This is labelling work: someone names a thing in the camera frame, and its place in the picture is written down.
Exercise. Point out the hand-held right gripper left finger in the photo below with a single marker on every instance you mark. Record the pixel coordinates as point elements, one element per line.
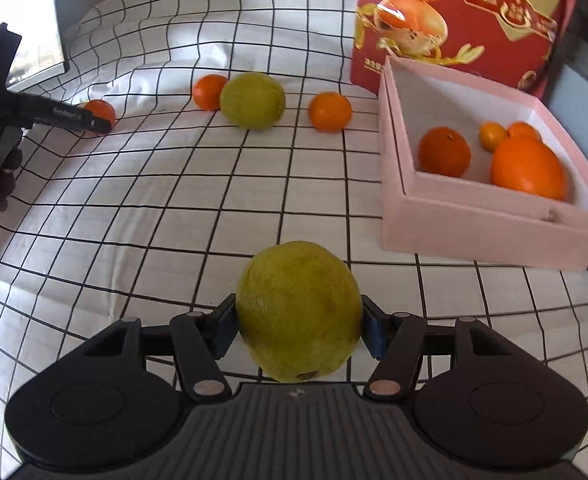
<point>224,330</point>

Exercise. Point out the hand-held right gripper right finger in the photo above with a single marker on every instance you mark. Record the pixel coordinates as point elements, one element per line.
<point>373,330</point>

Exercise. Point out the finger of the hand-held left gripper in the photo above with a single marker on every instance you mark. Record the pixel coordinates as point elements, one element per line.
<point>101,124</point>

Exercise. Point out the green guava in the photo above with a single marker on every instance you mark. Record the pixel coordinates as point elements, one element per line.
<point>299,310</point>
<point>252,100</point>

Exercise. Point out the pink cardboard box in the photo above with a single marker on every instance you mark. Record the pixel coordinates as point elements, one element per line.
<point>473,235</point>

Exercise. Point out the large orange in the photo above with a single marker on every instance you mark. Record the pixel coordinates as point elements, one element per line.
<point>527,170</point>

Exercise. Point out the tiny orange kumquat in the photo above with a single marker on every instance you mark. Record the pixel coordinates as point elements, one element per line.
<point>491,136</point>

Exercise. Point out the person's left hand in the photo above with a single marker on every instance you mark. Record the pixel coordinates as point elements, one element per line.
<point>4,180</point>

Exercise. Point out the black computer monitor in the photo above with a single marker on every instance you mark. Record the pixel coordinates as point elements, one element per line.
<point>39,20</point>

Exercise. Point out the white black-grid cloth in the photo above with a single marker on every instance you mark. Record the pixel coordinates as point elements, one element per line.
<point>174,210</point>

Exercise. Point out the red snack bag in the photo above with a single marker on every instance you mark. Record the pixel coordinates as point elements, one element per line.
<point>498,35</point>

